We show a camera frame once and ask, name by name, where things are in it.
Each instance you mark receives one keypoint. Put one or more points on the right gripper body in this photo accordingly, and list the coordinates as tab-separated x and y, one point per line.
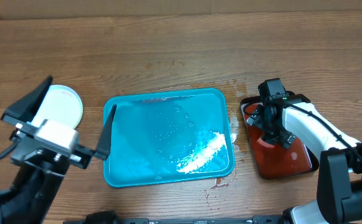
277	131

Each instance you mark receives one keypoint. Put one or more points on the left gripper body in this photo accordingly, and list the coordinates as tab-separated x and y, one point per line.
81	158

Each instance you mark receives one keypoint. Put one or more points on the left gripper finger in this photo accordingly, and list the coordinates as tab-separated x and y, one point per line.
104	143
25	109

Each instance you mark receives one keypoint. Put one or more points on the red-stained sponge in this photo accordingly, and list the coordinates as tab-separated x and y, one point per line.
265	144

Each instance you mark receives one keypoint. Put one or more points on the light blue plate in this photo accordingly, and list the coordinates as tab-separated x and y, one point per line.
58	105

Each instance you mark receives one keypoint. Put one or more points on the yellow-green plate top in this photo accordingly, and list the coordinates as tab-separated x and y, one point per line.
78	113

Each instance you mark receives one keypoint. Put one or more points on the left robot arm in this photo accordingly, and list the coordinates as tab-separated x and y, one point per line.
32	192

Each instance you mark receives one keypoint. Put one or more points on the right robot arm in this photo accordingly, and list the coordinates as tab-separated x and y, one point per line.
339	156

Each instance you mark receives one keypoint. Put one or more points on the black tray with red liquid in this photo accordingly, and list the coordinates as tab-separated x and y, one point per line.
277	162

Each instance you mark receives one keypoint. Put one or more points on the teal plastic tray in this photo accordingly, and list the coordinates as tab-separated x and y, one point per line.
170	136

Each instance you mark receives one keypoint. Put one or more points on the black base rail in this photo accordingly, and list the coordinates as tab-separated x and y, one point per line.
109	217

